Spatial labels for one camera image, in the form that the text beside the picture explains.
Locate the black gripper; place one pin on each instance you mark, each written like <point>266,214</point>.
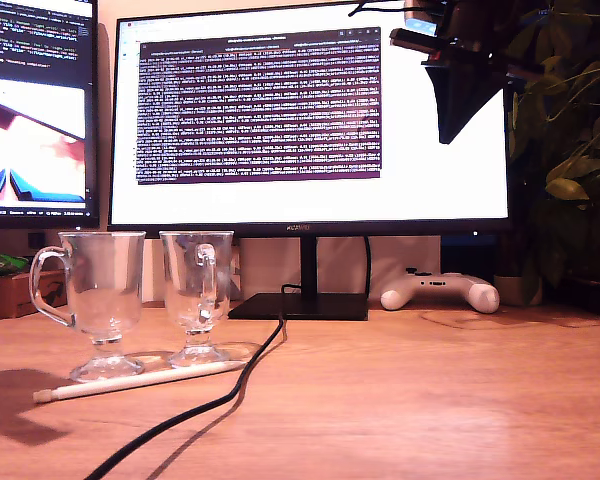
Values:
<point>480,30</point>

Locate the small footed glass cup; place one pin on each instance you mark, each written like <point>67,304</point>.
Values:
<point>195,300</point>
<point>105,300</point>

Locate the white pen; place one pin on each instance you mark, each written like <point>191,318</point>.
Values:
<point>130,382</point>

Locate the green leafy plant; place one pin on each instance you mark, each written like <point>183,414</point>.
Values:
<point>570,187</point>

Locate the large black Huawei monitor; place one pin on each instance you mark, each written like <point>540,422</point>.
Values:
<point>330,200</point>

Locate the white game controller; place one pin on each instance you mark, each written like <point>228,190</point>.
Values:
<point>475,292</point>

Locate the black slatted planter box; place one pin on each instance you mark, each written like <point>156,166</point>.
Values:
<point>585,300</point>

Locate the black-framed code monitor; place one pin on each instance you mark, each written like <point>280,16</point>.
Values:
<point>40,65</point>

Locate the small black square device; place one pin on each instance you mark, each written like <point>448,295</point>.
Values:
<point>37,240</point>

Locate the green and white package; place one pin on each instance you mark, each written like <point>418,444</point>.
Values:
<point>10,262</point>

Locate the brown box with sunglasses print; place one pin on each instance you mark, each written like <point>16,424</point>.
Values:
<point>15,295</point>

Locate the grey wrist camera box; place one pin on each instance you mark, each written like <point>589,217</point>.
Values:
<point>420,17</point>

